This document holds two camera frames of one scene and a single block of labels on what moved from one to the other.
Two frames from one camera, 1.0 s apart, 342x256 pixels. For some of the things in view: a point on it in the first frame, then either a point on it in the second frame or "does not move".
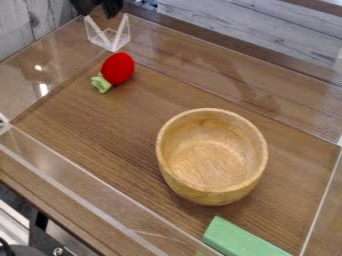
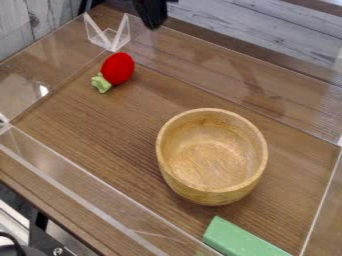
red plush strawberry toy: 118,68 does not move
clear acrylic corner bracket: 110,39 does not move
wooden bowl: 212,153 does not move
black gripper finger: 113,7 to 153,11
